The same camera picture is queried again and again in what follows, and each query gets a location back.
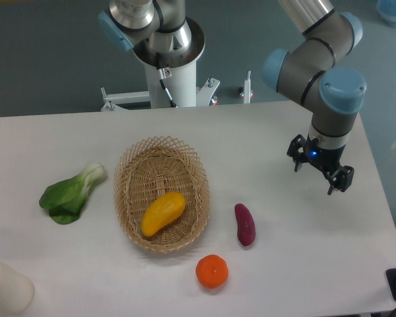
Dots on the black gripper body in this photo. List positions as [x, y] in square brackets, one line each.
[323, 153]

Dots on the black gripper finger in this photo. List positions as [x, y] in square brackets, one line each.
[296, 152]
[340, 179]

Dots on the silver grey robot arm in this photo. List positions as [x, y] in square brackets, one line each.
[311, 77]

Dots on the woven wicker basket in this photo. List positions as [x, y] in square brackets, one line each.
[150, 169]

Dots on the yellow mango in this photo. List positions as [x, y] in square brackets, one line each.
[162, 211]

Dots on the purple sweet potato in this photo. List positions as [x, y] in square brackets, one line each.
[246, 230]

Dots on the orange tangerine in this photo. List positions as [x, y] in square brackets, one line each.
[212, 271]

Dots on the green bok choy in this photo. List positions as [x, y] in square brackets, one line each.
[66, 199]

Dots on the cream cylindrical bottle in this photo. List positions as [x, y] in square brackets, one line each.
[16, 290]

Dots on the white metal stand frame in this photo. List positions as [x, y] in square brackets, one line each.
[205, 95]

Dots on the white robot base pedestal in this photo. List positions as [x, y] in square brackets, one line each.
[164, 40]

